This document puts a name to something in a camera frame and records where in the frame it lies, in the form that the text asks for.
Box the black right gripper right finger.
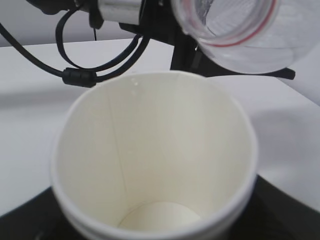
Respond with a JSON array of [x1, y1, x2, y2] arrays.
[[222, 176, 320, 240]]

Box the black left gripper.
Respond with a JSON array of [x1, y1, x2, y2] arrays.
[[24, 0, 296, 81]]

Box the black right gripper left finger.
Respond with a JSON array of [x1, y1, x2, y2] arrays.
[[0, 187, 85, 240]]

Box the Nongfu Spring water bottle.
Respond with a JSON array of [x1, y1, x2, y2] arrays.
[[171, 0, 320, 74]]

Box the white paper cup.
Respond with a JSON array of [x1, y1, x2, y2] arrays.
[[50, 71, 258, 240]]

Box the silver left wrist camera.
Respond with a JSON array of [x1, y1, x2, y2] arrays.
[[97, 0, 143, 25]]

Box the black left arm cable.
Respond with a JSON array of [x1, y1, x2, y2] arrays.
[[0, 9, 151, 88]]

